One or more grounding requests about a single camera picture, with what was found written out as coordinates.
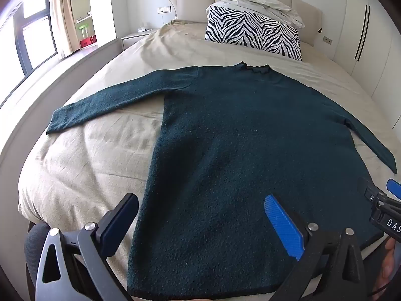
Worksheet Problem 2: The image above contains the white wall shelf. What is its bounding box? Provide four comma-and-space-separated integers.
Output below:
70, 0, 98, 51

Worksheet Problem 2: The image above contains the black mesh chair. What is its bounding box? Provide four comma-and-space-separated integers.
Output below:
24, 222, 54, 289

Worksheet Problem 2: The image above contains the person's right hand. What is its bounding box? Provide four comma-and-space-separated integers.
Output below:
377, 237, 401, 292

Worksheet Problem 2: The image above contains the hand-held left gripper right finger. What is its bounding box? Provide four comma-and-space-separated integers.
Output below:
264, 194, 366, 301

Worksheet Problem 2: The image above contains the white nightstand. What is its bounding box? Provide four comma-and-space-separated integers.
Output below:
121, 27, 160, 51

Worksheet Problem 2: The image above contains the black cable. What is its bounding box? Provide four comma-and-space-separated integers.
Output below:
369, 284, 390, 298

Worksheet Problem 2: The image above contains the dark teal knit sweater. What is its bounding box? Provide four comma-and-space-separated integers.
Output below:
46, 62, 398, 300

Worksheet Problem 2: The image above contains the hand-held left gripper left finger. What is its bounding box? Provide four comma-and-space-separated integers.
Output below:
34, 193, 139, 301

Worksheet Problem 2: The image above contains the beige curtain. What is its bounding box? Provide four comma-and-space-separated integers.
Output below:
50, 0, 83, 58

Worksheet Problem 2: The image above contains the white wardrobe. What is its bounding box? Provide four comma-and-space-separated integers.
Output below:
332, 0, 401, 132

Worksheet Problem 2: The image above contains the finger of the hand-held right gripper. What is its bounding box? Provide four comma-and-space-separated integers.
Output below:
386, 179, 401, 200
365, 186, 389, 207

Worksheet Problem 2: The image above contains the black framed window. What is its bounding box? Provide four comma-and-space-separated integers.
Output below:
0, 0, 59, 80

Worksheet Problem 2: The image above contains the beige bed sheet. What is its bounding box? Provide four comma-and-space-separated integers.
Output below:
17, 19, 401, 301

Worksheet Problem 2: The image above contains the zebra print pillow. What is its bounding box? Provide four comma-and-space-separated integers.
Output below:
204, 2, 303, 62

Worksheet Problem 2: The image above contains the crumpled white duvet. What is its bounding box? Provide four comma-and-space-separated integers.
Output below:
218, 0, 306, 29

